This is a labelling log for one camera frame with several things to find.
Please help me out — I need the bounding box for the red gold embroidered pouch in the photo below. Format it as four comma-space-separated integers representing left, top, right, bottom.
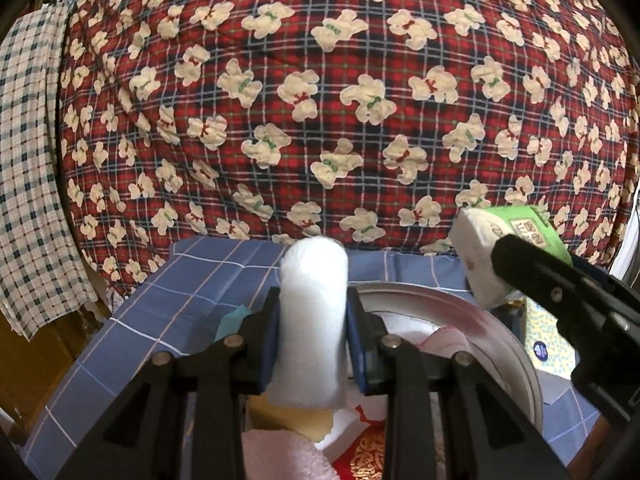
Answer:
332, 405, 385, 480

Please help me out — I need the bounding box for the blue plaid tablecloth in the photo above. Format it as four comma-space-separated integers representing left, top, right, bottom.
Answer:
21, 237, 598, 479

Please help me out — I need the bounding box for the white towel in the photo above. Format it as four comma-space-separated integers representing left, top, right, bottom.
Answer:
267, 236, 348, 410

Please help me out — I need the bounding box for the blue dotted tissue box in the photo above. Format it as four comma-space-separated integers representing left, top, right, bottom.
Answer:
524, 298, 576, 380

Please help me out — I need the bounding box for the red plaid bear blanket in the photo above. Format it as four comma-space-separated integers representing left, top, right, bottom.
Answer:
60, 0, 639, 293

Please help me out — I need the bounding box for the teal cloth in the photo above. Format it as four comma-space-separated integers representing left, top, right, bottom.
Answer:
214, 306, 250, 342

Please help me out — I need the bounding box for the round metal tin container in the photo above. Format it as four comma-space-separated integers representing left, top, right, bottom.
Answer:
355, 282, 544, 430

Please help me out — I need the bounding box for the green tissue pack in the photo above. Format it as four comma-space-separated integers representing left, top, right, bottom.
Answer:
449, 205, 573, 310

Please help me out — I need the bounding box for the pink towel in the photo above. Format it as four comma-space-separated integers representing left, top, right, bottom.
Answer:
242, 429, 340, 480

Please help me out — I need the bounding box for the green checked hanging cloth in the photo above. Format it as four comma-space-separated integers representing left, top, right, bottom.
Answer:
1, 1, 96, 339

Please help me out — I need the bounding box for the yellow sponge block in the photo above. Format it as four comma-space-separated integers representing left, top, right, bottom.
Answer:
246, 393, 334, 443

